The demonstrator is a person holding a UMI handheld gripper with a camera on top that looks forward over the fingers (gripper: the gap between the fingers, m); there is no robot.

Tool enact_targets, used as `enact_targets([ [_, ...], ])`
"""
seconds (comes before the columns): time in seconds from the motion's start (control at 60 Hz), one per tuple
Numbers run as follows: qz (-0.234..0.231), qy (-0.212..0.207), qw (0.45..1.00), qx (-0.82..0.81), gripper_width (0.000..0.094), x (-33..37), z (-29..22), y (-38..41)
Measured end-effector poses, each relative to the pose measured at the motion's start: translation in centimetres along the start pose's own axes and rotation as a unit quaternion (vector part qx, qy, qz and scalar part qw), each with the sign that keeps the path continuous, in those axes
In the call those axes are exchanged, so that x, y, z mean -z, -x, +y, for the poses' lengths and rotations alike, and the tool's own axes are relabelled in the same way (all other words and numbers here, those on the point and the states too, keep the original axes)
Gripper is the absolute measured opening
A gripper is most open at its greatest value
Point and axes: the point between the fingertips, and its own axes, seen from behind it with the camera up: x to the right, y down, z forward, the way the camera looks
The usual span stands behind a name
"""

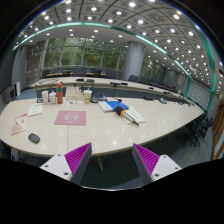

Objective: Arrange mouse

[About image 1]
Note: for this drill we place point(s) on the black and yellow microphone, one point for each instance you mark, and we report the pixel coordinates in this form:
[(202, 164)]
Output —
[(119, 111)]

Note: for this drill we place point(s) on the black desk conference unit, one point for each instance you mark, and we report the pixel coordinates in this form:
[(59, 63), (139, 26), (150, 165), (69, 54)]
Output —
[(98, 98), (39, 99)]

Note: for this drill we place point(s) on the red bottle with green band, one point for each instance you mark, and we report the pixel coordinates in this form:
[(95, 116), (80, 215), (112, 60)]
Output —
[(59, 95)]

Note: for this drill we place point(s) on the white paper cup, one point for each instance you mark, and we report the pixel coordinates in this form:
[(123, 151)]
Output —
[(45, 97)]

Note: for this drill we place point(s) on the blue and white book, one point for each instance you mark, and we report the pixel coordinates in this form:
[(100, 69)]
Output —
[(115, 105)]

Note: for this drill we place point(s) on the red and white magazine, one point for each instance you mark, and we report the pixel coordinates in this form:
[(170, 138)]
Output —
[(19, 124)]

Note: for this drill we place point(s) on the pink printed mouse pad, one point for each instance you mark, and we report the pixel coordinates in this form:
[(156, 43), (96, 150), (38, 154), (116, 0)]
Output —
[(70, 118)]

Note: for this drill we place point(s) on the black computer mouse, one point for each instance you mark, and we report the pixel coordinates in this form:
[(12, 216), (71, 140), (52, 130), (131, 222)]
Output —
[(34, 138)]

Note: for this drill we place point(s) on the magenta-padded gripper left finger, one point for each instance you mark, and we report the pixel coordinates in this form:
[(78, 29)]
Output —
[(77, 157)]

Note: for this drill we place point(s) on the ceiling lights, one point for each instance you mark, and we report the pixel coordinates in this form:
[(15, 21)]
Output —
[(132, 4)]

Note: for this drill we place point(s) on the white paper booklet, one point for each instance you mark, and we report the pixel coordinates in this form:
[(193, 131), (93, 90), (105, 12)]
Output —
[(35, 109)]

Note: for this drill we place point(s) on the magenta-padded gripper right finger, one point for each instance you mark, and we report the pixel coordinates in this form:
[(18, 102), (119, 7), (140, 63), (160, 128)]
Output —
[(146, 159)]

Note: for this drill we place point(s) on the colourful sticker sheet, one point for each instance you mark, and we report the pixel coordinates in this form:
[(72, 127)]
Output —
[(74, 102)]

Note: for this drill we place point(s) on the black office chairs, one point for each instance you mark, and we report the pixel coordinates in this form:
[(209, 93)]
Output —
[(195, 128)]

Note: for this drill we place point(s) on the white lidded mug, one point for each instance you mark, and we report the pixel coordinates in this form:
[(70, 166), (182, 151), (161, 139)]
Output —
[(52, 98)]

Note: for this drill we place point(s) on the green and white drink cup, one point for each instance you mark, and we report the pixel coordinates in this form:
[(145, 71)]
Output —
[(87, 96)]

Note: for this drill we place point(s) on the cream cardboard box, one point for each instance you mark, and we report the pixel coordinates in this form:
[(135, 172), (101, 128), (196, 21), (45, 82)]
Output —
[(74, 93)]

